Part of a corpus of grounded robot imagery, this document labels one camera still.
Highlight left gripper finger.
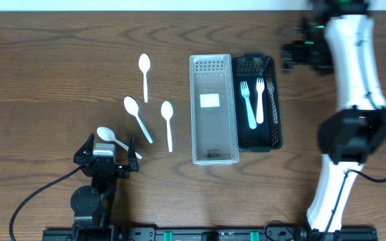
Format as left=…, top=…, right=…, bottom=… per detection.
left=74, top=133, right=94, bottom=157
left=127, top=135, right=138, bottom=165

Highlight white plastic spoon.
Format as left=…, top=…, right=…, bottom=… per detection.
left=96, top=127, right=129, bottom=151
left=161, top=101, right=174, bottom=152
left=138, top=54, right=151, bottom=103
left=123, top=96, right=153, bottom=143

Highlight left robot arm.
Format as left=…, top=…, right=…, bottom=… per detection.
left=70, top=134, right=139, bottom=240

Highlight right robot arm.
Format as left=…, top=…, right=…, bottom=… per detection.
left=281, top=0, right=386, bottom=240

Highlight black plastic basket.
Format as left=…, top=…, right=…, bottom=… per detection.
left=232, top=54, right=283, bottom=153

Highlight white plastic fork light-blue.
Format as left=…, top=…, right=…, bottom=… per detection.
left=241, top=81, right=257, bottom=129

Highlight white label in basket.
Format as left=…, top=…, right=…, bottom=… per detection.
left=200, top=94, right=220, bottom=108

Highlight clear plastic basket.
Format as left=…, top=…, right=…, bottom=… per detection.
left=190, top=54, right=240, bottom=165

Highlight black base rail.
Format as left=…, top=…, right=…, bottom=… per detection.
left=42, top=226, right=379, bottom=241

